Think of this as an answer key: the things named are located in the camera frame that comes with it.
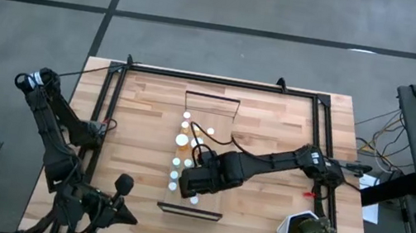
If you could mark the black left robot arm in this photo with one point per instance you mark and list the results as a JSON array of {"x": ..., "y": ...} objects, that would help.
[{"x": 53, "y": 142}]

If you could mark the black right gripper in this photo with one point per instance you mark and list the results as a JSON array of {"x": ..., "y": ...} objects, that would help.
[{"x": 229, "y": 168}]

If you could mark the white paper sheet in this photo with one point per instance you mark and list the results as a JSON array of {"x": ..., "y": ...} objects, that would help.
[{"x": 372, "y": 213}]

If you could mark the large orange medicine bottle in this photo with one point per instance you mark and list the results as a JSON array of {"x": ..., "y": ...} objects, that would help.
[
  {"x": 198, "y": 142},
  {"x": 182, "y": 140}
]

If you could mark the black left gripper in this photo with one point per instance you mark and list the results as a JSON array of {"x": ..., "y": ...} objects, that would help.
[{"x": 105, "y": 211}]

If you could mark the small white-capped medicine bottle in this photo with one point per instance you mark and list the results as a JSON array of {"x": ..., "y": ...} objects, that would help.
[{"x": 194, "y": 200}]

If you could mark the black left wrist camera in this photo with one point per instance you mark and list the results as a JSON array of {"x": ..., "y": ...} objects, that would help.
[{"x": 124, "y": 182}]

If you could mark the black aluminium table frame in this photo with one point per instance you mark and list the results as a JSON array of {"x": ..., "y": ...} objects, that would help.
[{"x": 156, "y": 71}]

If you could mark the small red tag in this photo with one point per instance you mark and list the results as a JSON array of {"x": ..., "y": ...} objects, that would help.
[{"x": 308, "y": 194}]

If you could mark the yellow-green medicine bottle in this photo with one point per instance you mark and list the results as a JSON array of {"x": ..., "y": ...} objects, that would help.
[{"x": 172, "y": 186}]

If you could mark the blue medicine bottle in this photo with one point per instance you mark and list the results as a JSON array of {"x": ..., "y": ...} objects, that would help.
[
  {"x": 176, "y": 161},
  {"x": 174, "y": 174}
]

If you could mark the wooden shelf with black frame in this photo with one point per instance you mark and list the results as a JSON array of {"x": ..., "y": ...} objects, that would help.
[{"x": 213, "y": 109}]

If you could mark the teal medicine bottle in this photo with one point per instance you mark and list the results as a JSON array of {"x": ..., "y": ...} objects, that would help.
[{"x": 188, "y": 162}]

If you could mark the red medicine bottle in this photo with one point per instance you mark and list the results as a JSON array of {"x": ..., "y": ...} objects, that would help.
[
  {"x": 185, "y": 124},
  {"x": 187, "y": 115}
]

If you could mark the black diagonal beam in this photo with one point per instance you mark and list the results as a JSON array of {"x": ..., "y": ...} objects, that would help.
[{"x": 389, "y": 189}]

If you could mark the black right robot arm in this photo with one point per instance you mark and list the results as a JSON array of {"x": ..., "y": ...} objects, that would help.
[{"x": 289, "y": 160}]

